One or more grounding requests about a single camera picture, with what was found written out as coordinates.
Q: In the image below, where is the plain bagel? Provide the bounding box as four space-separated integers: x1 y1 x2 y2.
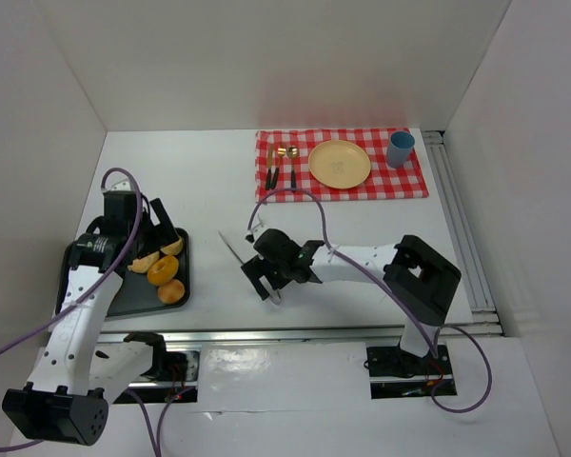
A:
128 251 160 274

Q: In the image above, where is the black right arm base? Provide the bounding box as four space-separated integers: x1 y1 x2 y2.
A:
364 345 453 379

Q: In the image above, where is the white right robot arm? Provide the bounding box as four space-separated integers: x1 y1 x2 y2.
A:
241 228 462 359

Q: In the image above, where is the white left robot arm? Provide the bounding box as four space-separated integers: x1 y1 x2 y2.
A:
2 189 187 446

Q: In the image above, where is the brown bread slice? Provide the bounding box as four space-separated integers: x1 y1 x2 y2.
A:
161 237 184 257

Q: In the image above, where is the glazed orange donut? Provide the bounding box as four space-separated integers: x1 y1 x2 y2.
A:
147 255 179 287

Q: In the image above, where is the round golden bun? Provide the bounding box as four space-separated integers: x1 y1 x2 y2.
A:
157 279 186 305

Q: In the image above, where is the black plastic tray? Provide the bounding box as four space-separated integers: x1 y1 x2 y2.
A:
55 227 192 318

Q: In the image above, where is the yellow plate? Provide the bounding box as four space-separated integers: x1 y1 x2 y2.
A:
307 140 371 189

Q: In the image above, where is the red checkered cloth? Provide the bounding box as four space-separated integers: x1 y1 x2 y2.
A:
255 128 429 203

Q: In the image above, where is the blue cup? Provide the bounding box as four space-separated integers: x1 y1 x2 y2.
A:
386 130 415 169

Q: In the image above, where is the gold knife black handle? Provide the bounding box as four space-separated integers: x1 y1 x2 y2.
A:
265 144 274 190

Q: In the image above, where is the gold fork black handle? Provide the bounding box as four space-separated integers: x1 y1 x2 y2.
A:
270 142 287 189

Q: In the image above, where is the gold spoon black handle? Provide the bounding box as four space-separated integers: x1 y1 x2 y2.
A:
286 146 299 189

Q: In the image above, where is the aluminium rail front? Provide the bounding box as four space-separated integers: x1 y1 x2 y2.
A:
97 323 410 345

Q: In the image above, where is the aluminium rail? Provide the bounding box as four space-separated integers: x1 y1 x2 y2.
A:
422 130 504 337
97 323 410 345

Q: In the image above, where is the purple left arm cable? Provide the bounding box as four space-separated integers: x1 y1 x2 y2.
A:
0 167 197 457

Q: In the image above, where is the aluminium rail right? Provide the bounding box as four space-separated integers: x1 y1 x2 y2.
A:
422 130 504 337

